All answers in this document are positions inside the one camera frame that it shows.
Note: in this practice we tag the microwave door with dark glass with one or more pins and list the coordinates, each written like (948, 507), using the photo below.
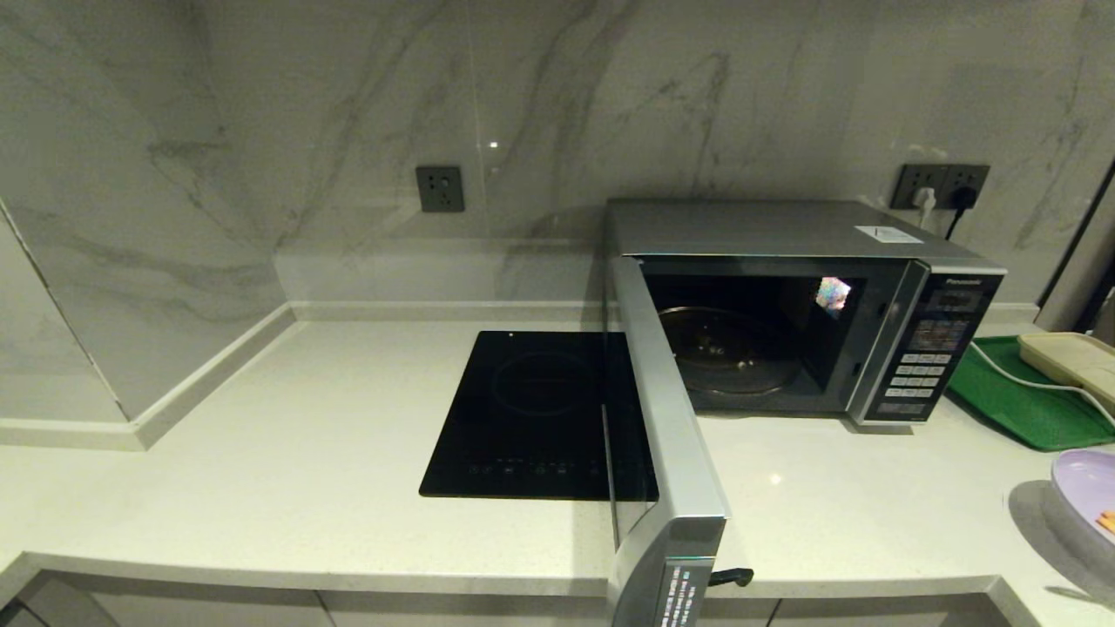
(679, 453)

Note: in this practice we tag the lilac round plate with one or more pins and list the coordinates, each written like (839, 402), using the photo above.
(1080, 488)

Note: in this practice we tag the silver microwave oven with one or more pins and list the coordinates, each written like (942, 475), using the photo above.
(740, 228)

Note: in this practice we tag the white paper sheet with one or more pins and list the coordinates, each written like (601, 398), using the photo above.
(888, 234)

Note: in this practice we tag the black induction cooktop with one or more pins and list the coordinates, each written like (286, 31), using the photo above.
(523, 418)

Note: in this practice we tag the white power plug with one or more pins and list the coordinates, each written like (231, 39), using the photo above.
(922, 202)

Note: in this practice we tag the green plastic tray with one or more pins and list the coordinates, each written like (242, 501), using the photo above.
(1010, 405)

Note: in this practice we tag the beige flat appliance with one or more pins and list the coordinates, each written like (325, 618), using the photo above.
(1071, 359)

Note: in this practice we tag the orange fry stick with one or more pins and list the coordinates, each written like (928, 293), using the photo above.
(1108, 522)

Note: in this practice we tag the grey single wall socket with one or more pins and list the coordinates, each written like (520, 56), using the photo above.
(440, 190)

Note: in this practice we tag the grey double wall socket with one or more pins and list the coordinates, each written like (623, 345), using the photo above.
(939, 177)

